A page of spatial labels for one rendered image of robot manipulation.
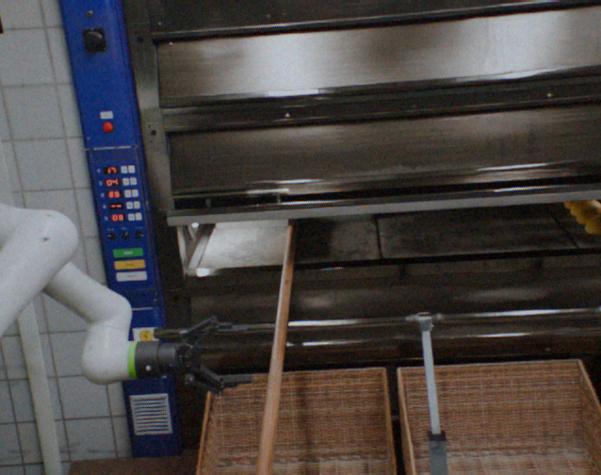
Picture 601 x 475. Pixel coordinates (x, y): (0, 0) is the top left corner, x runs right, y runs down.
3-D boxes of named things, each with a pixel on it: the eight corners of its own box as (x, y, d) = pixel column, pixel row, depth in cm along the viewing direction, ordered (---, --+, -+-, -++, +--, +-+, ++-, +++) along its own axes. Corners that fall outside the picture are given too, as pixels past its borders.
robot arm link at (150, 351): (136, 387, 211) (131, 352, 208) (146, 365, 222) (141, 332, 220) (161, 386, 211) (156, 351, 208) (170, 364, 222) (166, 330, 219)
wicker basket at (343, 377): (217, 450, 286) (207, 373, 277) (391, 443, 282) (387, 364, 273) (193, 554, 240) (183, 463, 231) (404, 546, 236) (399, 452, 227)
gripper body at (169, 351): (163, 335, 217) (201, 334, 216) (167, 367, 220) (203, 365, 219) (157, 350, 210) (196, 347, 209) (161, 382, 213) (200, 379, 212)
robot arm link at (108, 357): (85, 393, 218) (72, 375, 208) (90, 347, 224) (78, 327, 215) (141, 390, 217) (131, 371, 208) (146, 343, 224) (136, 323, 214)
